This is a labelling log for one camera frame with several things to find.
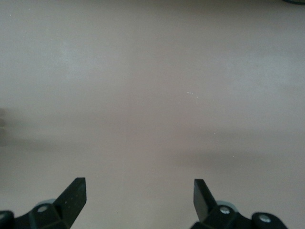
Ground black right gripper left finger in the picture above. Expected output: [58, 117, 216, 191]
[0, 177, 86, 229]

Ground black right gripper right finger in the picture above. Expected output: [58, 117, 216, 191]
[189, 178, 289, 229]

